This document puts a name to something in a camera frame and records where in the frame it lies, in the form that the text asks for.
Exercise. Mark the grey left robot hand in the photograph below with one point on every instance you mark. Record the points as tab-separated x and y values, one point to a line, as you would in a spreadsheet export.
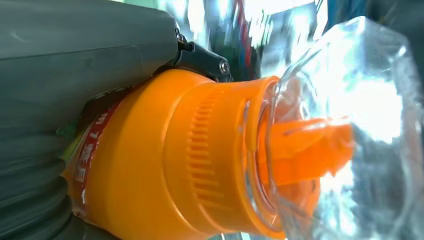
82	66

